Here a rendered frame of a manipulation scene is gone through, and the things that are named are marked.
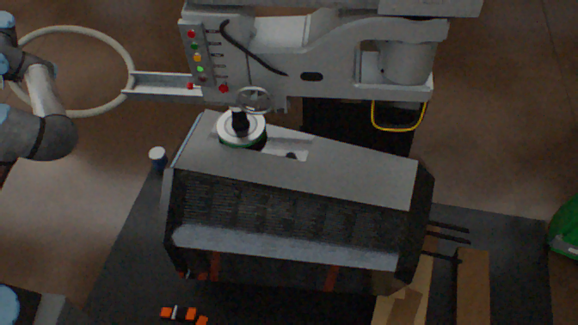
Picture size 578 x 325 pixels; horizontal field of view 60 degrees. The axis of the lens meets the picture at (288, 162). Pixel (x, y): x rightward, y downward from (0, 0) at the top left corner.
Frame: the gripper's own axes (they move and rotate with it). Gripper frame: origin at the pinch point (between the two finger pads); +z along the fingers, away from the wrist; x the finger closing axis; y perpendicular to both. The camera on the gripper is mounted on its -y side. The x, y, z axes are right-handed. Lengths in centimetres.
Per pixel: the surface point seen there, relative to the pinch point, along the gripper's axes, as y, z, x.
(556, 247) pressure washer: 130, 15, 242
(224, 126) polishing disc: 35, -2, 79
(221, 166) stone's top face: 52, 3, 73
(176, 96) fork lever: 28, -17, 57
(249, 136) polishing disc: 45, -6, 86
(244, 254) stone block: 87, 20, 75
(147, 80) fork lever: 11, -8, 51
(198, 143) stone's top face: 36, 8, 68
